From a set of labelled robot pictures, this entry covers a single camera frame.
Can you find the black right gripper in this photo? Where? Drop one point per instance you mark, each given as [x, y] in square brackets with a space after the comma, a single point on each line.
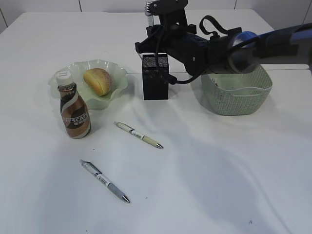
[178, 41]

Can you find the bread roll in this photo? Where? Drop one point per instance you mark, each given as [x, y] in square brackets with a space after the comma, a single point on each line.
[99, 80]

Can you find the Nescafe coffee bottle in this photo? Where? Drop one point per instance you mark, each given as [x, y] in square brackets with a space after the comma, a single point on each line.
[73, 109]

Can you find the light blue grey pen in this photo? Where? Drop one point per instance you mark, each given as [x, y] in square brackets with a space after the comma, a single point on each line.
[150, 20]

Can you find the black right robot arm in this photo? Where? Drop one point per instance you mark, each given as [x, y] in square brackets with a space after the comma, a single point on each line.
[230, 51]

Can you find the black mesh pen holder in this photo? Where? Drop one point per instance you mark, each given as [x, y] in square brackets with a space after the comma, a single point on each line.
[155, 87]

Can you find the green wavy glass plate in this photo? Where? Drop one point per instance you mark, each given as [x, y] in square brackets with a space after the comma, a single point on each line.
[92, 100]

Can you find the green woven plastic basket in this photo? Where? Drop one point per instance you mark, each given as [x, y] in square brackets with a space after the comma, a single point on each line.
[237, 94]

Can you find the cream white pen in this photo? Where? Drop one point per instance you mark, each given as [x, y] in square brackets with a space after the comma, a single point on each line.
[135, 133]

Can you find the white grey pen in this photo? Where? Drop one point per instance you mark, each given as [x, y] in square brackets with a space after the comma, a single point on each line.
[92, 169]

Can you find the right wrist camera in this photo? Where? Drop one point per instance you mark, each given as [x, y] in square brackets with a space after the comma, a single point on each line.
[169, 11]

